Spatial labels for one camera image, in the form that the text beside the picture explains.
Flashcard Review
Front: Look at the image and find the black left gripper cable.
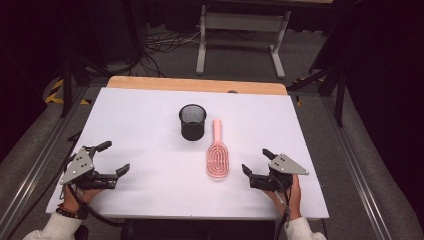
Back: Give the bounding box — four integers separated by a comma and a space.
65, 184, 125, 228

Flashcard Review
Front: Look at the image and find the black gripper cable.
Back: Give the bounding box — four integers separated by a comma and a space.
270, 174, 295, 240
65, 184, 125, 228

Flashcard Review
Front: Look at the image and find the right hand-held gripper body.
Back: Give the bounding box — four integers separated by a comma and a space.
249, 153, 310, 193

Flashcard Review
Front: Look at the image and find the black mesh pen holder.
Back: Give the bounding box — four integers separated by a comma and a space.
178, 103, 208, 142

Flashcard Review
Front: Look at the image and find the dark bead bracelet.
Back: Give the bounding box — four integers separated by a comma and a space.
55, 203, 82, 220

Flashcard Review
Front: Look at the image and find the bundle of floor cables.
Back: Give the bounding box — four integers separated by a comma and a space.
133, 28, 203, 78

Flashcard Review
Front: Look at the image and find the person's right hand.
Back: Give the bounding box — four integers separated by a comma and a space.
265, 174, 303, 221

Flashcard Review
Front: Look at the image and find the pink hairbrush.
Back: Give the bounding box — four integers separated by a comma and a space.
206, 118, 231, 179

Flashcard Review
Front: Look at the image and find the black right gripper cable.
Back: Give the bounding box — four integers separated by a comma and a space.
270, 174, 295, 240

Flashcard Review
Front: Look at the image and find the grey metal table frame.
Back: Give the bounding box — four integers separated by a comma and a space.
195, 4, 292, 80

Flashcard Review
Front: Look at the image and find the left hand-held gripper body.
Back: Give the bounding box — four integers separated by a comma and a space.
59, 146, 120, 191

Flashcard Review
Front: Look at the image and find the white board table cover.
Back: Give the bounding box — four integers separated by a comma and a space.
45, 87, 330, 221

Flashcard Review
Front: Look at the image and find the aluminium floor rail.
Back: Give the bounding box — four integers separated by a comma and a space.
320, 95, 395, 240
0, 85, 90, 240

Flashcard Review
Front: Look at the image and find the person's left hand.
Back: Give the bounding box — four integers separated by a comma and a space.
62, 183, 105, 213

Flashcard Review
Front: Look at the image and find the yellow black hazard tape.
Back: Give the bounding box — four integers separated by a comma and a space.
44, 78, 92, 106

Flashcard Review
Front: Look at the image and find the black metal stand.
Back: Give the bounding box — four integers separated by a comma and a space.
58, 49, 113, 119
287, 63, 348, 128

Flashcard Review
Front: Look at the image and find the wooden table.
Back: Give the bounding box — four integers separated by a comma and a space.
106, 75, 289, 96

